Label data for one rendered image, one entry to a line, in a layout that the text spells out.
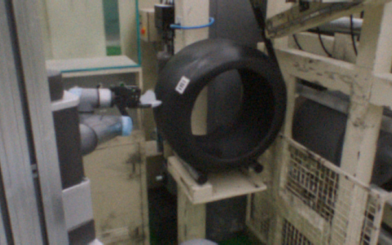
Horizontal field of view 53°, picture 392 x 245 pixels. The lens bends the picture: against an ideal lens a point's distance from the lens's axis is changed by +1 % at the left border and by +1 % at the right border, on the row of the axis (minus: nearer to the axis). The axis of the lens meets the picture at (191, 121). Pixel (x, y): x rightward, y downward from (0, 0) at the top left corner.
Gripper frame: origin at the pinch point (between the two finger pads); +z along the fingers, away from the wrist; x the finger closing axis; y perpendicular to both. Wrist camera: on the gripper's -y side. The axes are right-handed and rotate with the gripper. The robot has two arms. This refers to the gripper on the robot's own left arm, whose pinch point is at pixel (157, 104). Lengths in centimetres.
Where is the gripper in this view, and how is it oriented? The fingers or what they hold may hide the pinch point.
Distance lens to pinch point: 160.2
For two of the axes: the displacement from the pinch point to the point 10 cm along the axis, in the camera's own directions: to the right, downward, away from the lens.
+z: 9.2, -0.1, 3.9
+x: -3.7, -3.2, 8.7
